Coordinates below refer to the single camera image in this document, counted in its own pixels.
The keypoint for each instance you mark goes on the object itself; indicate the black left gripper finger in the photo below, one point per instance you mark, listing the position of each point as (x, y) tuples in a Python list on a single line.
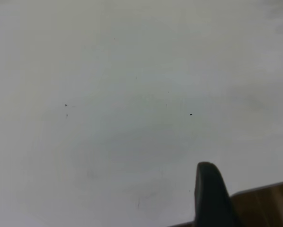
[(210, 196)]

